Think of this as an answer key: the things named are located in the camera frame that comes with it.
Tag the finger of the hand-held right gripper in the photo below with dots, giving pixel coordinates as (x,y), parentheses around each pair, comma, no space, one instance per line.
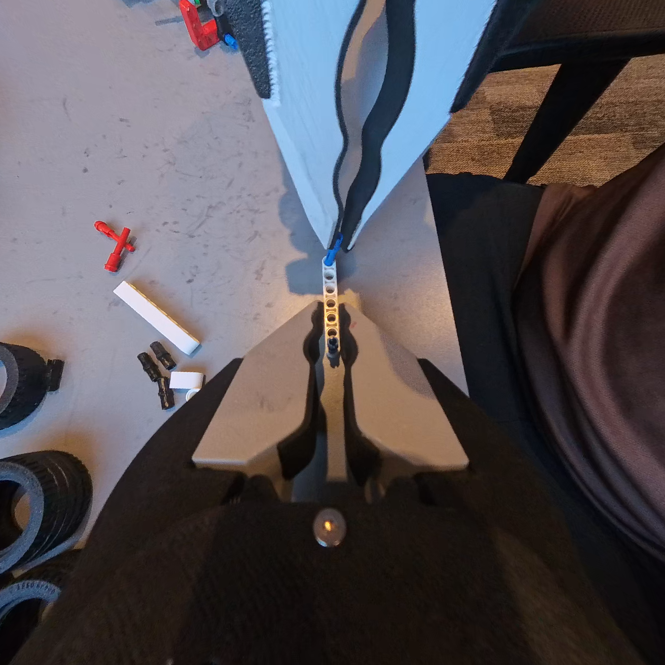
(441,62)
(306,78)

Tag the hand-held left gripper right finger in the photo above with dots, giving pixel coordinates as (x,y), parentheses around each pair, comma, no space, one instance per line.
(410,415)

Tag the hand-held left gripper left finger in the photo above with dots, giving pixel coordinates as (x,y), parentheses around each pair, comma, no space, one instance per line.
(254,415)

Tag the small white toy brick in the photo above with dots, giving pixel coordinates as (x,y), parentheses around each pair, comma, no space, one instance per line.
(191,395)

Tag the small white toy piece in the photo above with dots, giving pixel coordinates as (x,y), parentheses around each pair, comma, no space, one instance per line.
(184,380)

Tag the small black toy pin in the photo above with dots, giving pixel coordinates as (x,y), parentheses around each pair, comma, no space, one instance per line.
(165,394)
(163,356)
(148,366)
(54,374)

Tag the thin white toy beam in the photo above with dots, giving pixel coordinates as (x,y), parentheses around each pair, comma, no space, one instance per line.
(156,317)

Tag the white toy beam with holes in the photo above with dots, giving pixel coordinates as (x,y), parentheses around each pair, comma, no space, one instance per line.
(329,291)

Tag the small red toy pin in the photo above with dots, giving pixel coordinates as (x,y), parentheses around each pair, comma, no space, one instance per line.
(101,226)
(111,262)

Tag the black toy tire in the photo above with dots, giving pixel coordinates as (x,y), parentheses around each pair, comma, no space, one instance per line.
(26,384)
(31,589)
(72,498)

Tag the person's right forearm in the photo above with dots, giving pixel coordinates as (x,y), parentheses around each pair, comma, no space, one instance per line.
(597,21)

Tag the partly built toy car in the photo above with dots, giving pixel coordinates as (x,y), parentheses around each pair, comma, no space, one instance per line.
(200,28)

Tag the person's dark clothing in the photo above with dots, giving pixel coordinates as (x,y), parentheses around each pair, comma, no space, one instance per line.
(571,363)

